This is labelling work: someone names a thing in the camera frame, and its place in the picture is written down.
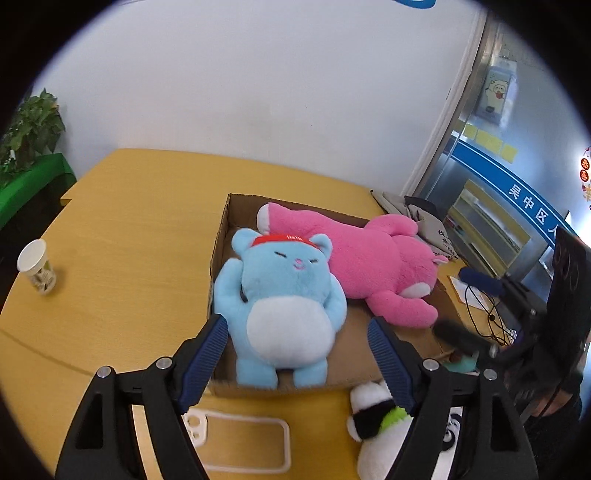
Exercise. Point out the grey cloth bag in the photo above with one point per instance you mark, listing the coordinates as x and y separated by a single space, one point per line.
431 226

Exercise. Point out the cardboard box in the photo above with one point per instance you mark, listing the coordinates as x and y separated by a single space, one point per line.
355 350

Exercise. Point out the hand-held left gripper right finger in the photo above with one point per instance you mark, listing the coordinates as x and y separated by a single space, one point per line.
390 357

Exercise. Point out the yellow sticky note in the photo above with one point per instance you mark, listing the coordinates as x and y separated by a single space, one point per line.
470 132
489 141
509 152

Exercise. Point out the blue plush bear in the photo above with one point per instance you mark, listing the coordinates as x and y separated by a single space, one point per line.
286 286

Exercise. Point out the white phone case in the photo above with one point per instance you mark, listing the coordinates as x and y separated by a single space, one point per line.
196 429

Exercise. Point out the leaf print paper cup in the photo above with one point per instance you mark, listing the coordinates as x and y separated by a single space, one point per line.
34 258

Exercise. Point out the cartoon pig poster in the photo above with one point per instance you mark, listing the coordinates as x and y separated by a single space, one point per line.
496 94

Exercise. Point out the red window decoration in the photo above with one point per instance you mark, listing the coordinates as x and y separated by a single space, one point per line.
586 175

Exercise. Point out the green planter box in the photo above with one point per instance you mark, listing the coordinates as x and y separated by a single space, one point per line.
32 177

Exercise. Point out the blue window banner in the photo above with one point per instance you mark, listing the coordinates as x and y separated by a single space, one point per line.
508 182

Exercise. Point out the panda plush toy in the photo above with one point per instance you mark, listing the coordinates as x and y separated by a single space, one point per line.
369 397

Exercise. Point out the teal and pink plush toy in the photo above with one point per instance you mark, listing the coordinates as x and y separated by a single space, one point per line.
464 365

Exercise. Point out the blue wall sign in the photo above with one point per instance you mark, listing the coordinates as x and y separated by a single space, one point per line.
415 3

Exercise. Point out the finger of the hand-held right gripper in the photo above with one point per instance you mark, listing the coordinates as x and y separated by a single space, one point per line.
480 279
457 334

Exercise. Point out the green potted plant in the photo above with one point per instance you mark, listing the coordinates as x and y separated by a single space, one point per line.
32 124

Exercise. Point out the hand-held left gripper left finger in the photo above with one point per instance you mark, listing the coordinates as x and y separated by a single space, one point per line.
203 360

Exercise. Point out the white paper sheet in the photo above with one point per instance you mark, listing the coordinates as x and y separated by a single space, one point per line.
461 290

